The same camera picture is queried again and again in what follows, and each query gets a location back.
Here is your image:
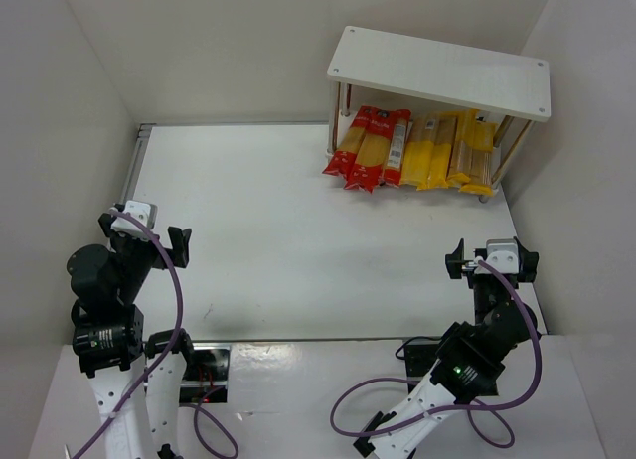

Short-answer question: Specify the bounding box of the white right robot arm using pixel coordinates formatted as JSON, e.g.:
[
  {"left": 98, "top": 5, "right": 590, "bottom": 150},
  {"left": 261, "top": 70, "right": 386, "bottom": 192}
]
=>
[{"left": 354, "top": 237, "right": 541, "bottom": 458}]

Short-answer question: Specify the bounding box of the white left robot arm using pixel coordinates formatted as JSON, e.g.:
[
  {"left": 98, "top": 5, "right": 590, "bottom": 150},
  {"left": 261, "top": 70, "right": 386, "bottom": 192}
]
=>
[{"left": 67, "top": 201, "right": 193, "bottom": 458}]

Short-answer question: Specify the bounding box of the red spaghetti bag on shelf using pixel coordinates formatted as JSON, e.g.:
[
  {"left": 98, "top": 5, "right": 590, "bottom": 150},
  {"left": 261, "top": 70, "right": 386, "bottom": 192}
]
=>
[{"left": 323, "top": 105, "right": 374, "bottom": 179}]

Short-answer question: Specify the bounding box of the white two-tier shelf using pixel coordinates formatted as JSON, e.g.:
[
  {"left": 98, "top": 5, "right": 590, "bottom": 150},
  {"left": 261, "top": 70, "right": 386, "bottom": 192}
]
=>
[{"left": 327, "top": 27, "right": 551, "bottom": 202}]

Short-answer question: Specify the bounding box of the yellow spaghetti bag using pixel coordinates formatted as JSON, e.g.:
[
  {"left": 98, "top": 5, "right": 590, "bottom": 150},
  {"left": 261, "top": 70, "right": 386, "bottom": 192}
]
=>
[
  {"left": 459, "top": 121, "right": 498, "bottom": 198},
  {"left": 446, "top": 109, "right": 479, "bottom": 188},
  {"left": 417, "top": 111, "right": 460, "bottom": 191},
  {"left": 399, "top": 112, "right": 440, "bottom": 189}
]

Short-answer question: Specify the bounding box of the red white-backed spaghetti bag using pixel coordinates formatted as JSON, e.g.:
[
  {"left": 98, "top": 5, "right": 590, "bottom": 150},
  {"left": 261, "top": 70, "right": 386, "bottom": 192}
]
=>
[{"left": 381, "top": 109, "right": 411, "bottom": 187}]

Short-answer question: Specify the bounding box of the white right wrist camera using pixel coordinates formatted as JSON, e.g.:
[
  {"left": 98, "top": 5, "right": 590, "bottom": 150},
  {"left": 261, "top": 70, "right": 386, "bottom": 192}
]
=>
[{"left": 474, "top": 238, "right": 521, "bottom": 275}]

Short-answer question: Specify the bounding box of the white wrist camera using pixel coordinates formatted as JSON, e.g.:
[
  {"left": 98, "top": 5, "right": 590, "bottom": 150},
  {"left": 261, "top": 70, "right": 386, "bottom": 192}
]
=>
[
  {"left": 474, "top": 238, "right": 521, "bottom": 275},
  {"left": 111, "top": 200, "right": 157, "bottom": 238}
]

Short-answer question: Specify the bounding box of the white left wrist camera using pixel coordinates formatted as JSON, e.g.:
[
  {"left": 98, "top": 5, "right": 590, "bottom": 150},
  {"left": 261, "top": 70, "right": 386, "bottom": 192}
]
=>
[{"left": 111, "top": 200, "right": 157, "bottom": 238}]

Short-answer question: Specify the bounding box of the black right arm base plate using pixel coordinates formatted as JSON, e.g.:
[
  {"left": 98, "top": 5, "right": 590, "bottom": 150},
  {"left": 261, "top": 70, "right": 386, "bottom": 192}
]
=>
[{"left": 395, "top": 336, "right": 440, "bottom": 392}]

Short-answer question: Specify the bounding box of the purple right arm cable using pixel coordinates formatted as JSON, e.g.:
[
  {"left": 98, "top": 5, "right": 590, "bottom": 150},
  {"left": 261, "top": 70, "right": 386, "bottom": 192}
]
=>
[{"left": 330, "top": 259, "right": 543, "bottom": 449}]

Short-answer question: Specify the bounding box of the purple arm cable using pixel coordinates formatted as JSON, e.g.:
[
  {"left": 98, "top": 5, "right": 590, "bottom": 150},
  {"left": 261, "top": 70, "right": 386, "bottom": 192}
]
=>
[
  {"left": 69, "top": 208, "right": 239, "bottom": 459},
  {"left": 330, "top": 259, "right": 543, "bottom": 449}
]

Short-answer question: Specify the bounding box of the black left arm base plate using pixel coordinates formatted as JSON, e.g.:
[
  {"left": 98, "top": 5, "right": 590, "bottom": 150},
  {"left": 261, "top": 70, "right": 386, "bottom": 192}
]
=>
[{"left": 179, "top": 342, "right": 231, "bottom": 405}]

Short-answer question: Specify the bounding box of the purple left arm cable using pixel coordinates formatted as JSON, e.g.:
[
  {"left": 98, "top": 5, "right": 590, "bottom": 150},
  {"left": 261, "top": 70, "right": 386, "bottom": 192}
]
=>
[{"left": 69, "top": 208, "right": 239, "bottom": 459}]

